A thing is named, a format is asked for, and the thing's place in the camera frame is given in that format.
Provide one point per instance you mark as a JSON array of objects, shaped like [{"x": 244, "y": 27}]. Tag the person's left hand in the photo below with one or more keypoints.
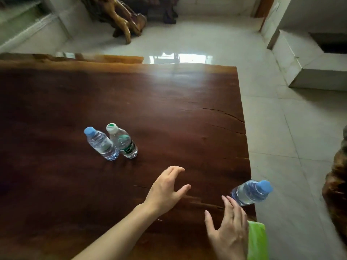
[{"x": 162, "y": 194}]

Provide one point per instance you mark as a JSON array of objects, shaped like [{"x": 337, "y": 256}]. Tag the person's right hand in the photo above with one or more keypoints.
[{"x": 231, "y": 238}]

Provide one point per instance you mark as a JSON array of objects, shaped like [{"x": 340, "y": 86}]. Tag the green tissue pack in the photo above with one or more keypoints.
[{"x": 257, "y": 241}]

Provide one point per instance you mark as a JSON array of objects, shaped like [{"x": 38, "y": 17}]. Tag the blue-capped clear water bottle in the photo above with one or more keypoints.
[
  {"x": 249, "y": 192},
  {"x": 104, "y": 147}
]

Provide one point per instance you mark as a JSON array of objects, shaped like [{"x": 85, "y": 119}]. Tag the green-label white-capped water bottle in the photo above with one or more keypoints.
[{"x": 123, "y": 143}]

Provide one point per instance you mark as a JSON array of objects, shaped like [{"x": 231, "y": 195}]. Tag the person's left forearm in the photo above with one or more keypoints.
[{"x": 116, "y": 238}]

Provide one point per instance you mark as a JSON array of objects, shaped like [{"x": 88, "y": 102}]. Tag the glossy root stump table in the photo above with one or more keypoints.
[{"x": 336, "y": 192}]

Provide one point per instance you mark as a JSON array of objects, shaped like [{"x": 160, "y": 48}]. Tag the dark wooden table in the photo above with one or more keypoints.
[{"x": 67, "y": 105}]

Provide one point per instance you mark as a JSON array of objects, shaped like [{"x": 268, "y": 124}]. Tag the light wooden bench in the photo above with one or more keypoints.
[{"x": 122, "y": 59}]

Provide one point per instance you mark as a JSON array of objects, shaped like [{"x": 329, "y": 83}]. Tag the white stone platform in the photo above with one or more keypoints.
[{"x": 306, "y": 75}]

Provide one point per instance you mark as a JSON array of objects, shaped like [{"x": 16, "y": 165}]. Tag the wooden root carving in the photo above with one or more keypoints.
[{"x": 122, "y": 18}]

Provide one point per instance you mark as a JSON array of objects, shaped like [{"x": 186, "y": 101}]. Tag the dark wooden stand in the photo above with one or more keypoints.
[{"x": 168, "y": 13}]

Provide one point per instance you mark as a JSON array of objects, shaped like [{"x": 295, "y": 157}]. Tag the white shelf cabinet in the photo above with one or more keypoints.
[{"x": 27, "y": 27}]

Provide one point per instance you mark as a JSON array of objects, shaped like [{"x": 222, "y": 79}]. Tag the brown door frame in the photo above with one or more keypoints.
[{"x": 264, "y": 6}]

